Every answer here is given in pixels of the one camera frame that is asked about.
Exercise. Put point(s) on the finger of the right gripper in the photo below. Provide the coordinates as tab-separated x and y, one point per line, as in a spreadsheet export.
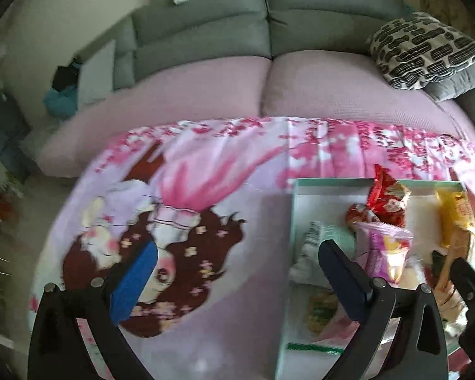
462	276

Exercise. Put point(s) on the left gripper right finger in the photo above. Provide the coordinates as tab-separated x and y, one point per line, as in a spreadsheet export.
418	349

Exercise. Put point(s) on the red patterned snack packet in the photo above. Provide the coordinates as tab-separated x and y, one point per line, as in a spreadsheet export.
386	202

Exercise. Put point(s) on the yellow snack packet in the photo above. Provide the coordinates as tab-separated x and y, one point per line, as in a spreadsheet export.
455	212

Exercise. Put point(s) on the green rimmed cardboard box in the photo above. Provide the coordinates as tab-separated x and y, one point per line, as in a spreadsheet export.
312	337

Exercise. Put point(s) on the grey sofa with pink cover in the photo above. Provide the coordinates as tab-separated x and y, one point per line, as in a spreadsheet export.
209	59

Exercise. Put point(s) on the orange beige bread snack bag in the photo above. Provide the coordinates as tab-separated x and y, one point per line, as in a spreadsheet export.
445	292

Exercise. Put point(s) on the black white patterned cushion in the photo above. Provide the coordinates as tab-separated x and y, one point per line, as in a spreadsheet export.
418	49

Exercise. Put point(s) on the grey cushion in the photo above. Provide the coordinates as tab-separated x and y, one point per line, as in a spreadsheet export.
461	82

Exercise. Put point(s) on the teal black items by sofa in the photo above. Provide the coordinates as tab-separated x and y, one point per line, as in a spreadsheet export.
61	100

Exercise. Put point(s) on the clear bag round bun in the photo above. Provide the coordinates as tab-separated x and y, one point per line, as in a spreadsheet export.
413	273

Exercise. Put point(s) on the pink swiss roll snack bag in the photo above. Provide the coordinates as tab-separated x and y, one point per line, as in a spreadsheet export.
381	249

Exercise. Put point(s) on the green white snack packet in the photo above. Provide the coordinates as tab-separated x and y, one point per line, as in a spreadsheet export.
306	269

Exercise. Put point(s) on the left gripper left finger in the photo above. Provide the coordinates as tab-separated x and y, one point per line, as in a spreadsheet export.
57	349

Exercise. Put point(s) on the pink cartoon print blanket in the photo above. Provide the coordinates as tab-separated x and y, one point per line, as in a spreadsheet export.
215	197

